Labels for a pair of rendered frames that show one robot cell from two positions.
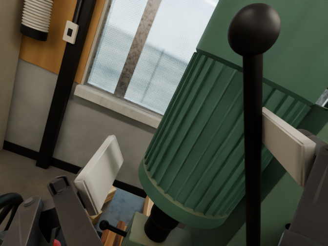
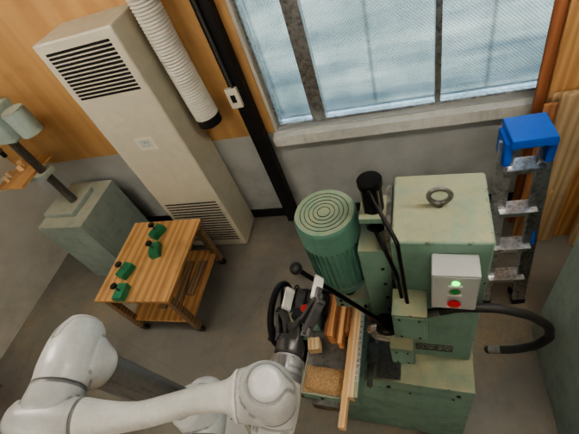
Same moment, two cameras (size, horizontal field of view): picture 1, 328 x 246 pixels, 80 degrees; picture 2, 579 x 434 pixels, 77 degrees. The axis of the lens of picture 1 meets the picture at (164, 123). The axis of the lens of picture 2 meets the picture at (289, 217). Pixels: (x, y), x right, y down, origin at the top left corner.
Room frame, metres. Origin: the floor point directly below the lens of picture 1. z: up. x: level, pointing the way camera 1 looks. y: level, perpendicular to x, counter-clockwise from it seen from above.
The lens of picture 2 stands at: (-0.27, -0.41, 2.24)
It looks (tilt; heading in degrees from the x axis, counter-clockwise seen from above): 46 degrees down; 37
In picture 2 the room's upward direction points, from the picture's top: 24 degrees counter-clockwise
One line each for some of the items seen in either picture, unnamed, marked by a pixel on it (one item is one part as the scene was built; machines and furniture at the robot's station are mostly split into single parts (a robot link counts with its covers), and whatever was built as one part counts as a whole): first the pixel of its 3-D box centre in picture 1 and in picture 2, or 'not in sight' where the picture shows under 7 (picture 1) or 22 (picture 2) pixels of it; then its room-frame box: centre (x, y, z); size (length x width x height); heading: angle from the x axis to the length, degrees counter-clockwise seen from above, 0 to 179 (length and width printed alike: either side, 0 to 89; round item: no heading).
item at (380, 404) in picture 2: not in sight; (397, 362); (0.33, -0.20, 0.36); 0.58 x 0.45 x 0.71; 97
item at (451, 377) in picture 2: not in sight; (391, 328); (0.32, -0.20, 0.76); 0.57 x 0.45 x 0.09; 97
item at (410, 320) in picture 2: not in sight; (410, 315); (0.18, -0.31, 1.23); 0.09 x 0.08 x 0.15; 97
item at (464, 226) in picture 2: not in sight; (437, 280); (0.35, -0.37, 1.16); 0.22 x 0.22 x 0.72; 7
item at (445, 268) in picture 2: not in sight; (453, 282); (0.21, -0.42, 1.40); 0.10 x 0.06 x 0.16; 97
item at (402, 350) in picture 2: not in sight; (402, 344); (0.17, -0.28, 1.02); 0.09 x 0.07 x 0.12; 7
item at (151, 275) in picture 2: not in sight; (164, 274); (0.57, 1.47, 0.32); 0.66 x 0.57 x 0.64; 10
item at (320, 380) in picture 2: not in sight; (322, 378); (0.03, -0.03, 0.92); 0.14 x 0.09 x 0.04; 97
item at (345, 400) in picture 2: not in sight; (351, 345); (0.16, -0.10, 0.92); 0.54 x 0.02 x 0.04; 7
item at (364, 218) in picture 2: not in sight; (375, 202); (0.33, -0.22, 1.54); 0.08 x 0.08 x 0.17; 7
